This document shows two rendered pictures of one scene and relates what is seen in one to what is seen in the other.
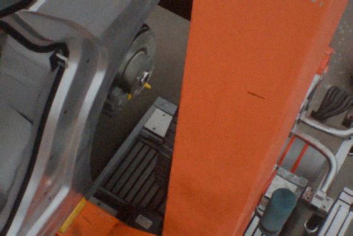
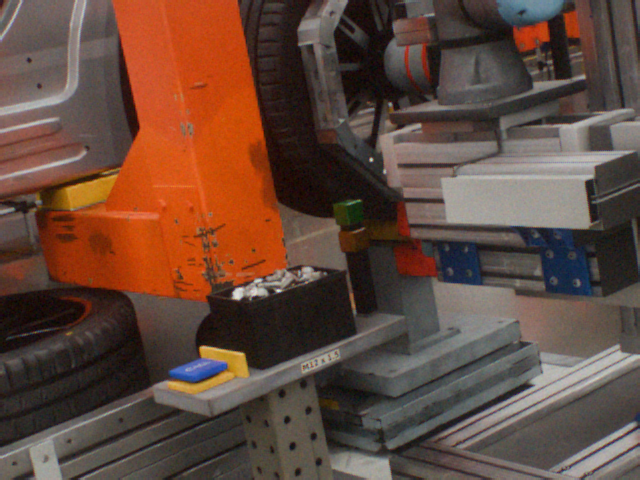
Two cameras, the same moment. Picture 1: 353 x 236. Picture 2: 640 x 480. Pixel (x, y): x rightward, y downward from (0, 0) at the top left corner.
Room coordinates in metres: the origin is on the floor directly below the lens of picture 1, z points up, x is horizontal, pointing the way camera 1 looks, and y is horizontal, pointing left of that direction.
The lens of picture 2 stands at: (-1.39, -1.28, 1.03)
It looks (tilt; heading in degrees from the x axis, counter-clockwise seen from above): 11 degrees down; 26
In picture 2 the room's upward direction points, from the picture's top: 11 degrees counter-clockwise
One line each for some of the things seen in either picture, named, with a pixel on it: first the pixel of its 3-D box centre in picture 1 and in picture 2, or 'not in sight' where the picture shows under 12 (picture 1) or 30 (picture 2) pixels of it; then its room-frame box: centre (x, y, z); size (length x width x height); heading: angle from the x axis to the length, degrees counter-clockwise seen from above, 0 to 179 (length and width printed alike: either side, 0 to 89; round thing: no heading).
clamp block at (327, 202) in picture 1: (316, 201); (420, 28); (0.79, -0.47, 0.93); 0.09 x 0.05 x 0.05; 64
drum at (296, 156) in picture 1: (295, 151); (440, 59); (1.00, -0.43, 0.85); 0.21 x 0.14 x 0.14; 64
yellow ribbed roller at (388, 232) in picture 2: not in sight; (391, 227); (1.10, -0.21, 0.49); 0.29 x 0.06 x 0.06; 64
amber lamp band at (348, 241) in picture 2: not in sight; (353, 239); (0.57, -0.37, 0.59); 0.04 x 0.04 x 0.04; 64
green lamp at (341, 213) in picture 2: not in sight; (348, 212); (0.57, -0.37, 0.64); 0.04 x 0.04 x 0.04; 64
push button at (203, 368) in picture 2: not in sight; (199, 372); (0.24, -0.20, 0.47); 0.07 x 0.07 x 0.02; 64
